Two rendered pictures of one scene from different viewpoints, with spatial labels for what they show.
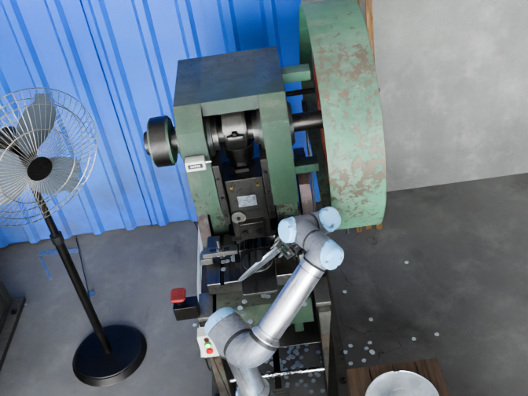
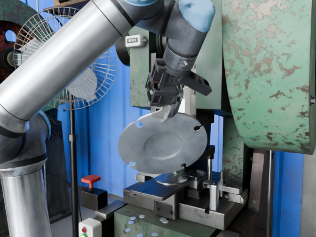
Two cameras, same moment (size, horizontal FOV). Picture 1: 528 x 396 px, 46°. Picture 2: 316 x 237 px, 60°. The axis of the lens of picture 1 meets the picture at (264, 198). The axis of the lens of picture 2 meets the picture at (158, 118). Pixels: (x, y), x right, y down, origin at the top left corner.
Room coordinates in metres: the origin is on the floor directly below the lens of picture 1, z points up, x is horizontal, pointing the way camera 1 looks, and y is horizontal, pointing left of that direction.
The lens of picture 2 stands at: (0.93, -0.41, 1.12)
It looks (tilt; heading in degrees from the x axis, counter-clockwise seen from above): 6 degrees down; 30
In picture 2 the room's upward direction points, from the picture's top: straight up
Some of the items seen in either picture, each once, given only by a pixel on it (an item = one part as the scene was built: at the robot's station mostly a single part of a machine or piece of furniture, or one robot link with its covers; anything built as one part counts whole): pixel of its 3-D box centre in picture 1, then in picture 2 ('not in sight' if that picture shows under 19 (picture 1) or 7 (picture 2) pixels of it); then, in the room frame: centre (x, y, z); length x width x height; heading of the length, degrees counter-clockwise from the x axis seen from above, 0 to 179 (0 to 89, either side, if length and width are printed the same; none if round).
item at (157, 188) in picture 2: (260, 280); (164, 199); (1.80, 0.07, 0.72); 0.25 x 0.14 x 0.14; 178
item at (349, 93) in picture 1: (323, 104); (280, 35); (2.07, -0.28, 1.33); 1.03 x 0.28 x 0.82; 178
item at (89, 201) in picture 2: (189, 317); (94, 210); (1.76, 0.38, 0.62); 0.10 x 0.06 x 0.20; 88
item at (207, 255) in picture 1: (218, 249); (153, 170); (1.98, 0.23, 0.76); 0.17 x 0.06 x 0.10; 88
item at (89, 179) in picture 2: (179, 300); (90, 185); (1.76, 0.40, 0.72); 0.07 x 0.06 x 0.08; 178
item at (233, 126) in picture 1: (238, 144); not in sight; (1.97, 0.06, 1.27); 0.21 x 0.12 x 0.34; 178
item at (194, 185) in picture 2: (257, 244); (185, 177); (1.97, 0.06, 0.76); 0.15 x 0.09 x 0.05; 88
